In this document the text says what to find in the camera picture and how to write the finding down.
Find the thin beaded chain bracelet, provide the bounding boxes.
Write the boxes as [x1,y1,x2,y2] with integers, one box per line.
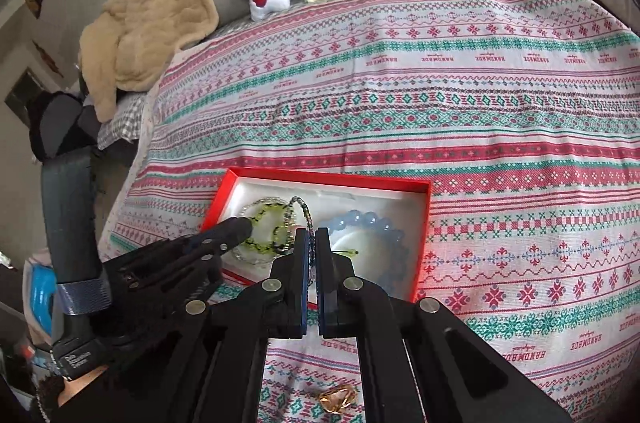
[286,196,362,286]

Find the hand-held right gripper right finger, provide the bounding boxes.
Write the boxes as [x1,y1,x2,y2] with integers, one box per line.
[316,227,573,423]

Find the grey checkered bed sheet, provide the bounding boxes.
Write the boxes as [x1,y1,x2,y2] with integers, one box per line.
[97,94,152,152]

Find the blue plastic container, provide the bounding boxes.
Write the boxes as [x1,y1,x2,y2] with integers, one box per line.
[27,262,64,335]

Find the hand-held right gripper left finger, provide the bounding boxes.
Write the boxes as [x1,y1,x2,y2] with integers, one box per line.
[160,227,308,423]

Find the red green patterned blanket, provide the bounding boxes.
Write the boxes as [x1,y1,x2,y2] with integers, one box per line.
[107,0,640,423]

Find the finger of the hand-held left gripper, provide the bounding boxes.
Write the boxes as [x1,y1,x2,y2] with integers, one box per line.
[199,216,255,250]

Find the black chair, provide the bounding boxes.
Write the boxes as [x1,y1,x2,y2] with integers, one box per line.
[27,90,102,160]

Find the beige quilted blanket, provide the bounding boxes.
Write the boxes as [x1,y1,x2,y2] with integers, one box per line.
[79,0,229,123]

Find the green glass bead bracelet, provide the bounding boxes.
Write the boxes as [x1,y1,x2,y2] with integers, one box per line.
[231,197,297,263]

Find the blue bead bracelet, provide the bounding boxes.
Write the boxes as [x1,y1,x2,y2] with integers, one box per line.
[315,208,409,300]

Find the amber gem ring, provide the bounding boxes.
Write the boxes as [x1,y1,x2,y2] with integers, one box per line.
[318,383,357,414]

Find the person's left forearm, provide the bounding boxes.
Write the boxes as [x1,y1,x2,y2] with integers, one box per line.
[30,365,168,423]

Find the red jewelry box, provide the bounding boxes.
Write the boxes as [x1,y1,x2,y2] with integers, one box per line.
[200,168,432,304]

